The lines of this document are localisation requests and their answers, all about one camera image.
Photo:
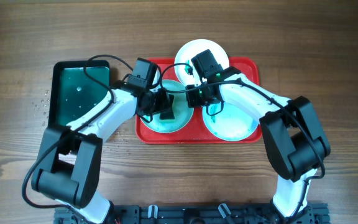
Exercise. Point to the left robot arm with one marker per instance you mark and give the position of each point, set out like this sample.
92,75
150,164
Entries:
69,160

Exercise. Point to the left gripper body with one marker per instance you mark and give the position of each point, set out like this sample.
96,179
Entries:
157,101

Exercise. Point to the red plastic tray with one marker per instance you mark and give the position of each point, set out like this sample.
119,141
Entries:
195,132

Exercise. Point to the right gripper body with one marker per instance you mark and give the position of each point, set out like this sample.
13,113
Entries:
195,98

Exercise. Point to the black tray with water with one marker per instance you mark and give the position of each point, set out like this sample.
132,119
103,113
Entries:
73,94

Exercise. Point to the light blue plate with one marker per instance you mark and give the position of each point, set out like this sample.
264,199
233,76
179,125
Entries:
229,124
181,111

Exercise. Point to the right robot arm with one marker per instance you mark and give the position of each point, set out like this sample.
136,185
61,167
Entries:
295,142

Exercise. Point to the green scrubbing sponge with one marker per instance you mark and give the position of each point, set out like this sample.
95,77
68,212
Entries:
168,114

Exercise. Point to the white round plate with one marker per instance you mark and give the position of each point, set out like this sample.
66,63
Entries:
191,49

